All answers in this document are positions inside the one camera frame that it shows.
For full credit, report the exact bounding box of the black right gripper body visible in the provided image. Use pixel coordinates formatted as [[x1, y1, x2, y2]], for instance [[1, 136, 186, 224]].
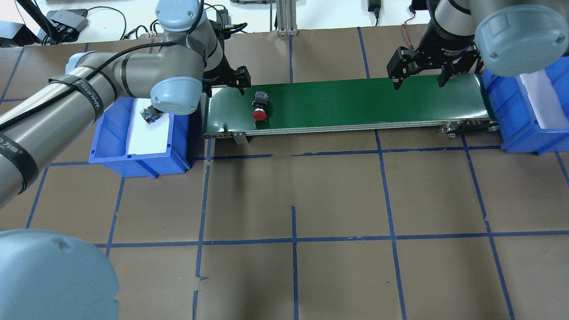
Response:
[[400, 44, 482, 74]]

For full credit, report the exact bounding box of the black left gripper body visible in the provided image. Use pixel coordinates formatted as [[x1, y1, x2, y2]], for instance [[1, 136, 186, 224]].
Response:
[[202, 57, 235, 88]]

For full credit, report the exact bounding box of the green conveyor belt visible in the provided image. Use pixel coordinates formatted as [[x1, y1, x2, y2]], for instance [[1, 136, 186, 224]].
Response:
[[203, 73, 499, 144]]

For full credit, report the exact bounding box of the white foam pad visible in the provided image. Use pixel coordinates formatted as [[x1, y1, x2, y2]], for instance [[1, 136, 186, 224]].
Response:
[[519, 69, 569, 129], [126, 108, 170, 155]]

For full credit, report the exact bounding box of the right blue plastic bin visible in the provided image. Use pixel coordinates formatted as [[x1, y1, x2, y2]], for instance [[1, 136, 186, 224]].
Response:
[[482, 57, 569, 155]]

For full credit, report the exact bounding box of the left blue plastic bin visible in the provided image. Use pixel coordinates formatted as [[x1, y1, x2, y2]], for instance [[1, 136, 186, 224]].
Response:
[[88, 98, 191, 179]]

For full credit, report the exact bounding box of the blue plastic bin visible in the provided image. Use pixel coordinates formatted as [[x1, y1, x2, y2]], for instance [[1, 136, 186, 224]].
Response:
[[88, 98, 191, 179], [482, 57, 569, 155]]

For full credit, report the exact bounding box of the aluminium profile post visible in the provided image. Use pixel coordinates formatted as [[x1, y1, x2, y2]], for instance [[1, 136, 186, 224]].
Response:
[[276, 0, 298, 36]]

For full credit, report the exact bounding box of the white foam pad left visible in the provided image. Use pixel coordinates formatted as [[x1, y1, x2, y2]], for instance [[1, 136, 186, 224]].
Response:
[[126, 108, 170, 155]]

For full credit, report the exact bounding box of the red mushroom push button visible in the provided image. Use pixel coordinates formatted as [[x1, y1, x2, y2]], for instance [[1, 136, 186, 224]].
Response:
[[252, 90, 269, 121]]

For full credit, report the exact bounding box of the yellow mushroom push button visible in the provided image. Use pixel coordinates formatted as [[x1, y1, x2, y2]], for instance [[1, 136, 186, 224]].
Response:
[[140, 105, 164, 125]]

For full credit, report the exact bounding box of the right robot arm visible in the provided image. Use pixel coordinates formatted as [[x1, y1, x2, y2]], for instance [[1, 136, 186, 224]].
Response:
[[386, 0, 569, 90]]

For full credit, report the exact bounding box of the white foam pad right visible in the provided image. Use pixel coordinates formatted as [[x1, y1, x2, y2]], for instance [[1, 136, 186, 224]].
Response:
[[519, 69, 569, 129]]

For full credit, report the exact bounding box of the red black wire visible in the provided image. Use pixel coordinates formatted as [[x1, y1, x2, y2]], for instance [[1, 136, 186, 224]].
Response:
[[401, 11, 417, 49]]

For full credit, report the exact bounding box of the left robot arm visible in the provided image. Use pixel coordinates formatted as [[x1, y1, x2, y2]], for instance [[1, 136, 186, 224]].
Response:
[[0, 0, 251, 320]]

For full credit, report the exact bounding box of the black power adapter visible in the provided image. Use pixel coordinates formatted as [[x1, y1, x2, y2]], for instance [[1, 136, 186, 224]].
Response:
[[216, 8, 230, 30]]

